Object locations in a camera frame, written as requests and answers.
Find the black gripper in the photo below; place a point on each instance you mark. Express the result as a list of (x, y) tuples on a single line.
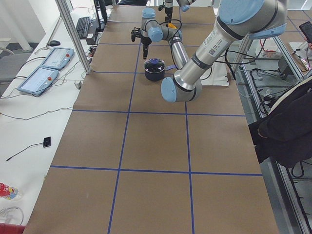
[(167, 11), (146, 42)]

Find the yellow toy corn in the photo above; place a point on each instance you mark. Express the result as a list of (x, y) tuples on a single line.
[(171, 25)]

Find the glass pot lid blue knob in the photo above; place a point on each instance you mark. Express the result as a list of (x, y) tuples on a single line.
[(154, 65)]

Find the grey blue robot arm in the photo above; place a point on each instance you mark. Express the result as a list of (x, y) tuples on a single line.
[(258, 19), (183, 4)]

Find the dark blue saucepan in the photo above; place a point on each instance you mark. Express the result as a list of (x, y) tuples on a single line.
[(160, 75)]

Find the black monitor stand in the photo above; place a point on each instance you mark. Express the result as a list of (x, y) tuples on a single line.
[(101, 14)]

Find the black keyboard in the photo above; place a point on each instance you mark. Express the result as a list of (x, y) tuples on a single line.
[(82, 27)]

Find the far blue teach pendant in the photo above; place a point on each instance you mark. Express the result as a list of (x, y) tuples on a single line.
[(58, 58)]

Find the blue teach pendant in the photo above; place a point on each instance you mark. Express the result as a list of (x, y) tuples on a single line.
[(38, 81), (58, 58)]

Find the black computer mouse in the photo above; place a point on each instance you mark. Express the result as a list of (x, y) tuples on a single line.
[(53, 43)]

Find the near blue teach pendant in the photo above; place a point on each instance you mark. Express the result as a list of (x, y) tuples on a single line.
[(38, 81)]

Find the small black square pad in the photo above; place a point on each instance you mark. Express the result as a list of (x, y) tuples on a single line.
[(47, 142)]

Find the black smartphone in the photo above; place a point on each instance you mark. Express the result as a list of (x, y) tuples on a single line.
[(306, 29)]

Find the person in black jacket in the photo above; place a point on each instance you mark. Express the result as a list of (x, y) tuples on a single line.
[(285, 134)]

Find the red printed plastic bottle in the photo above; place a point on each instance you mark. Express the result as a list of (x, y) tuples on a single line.
[(9, 192)]

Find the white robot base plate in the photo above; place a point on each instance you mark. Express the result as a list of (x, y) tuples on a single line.
[(215, 76)]

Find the aluminium frame post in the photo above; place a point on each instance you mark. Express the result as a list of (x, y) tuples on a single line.
[(71, 29)]

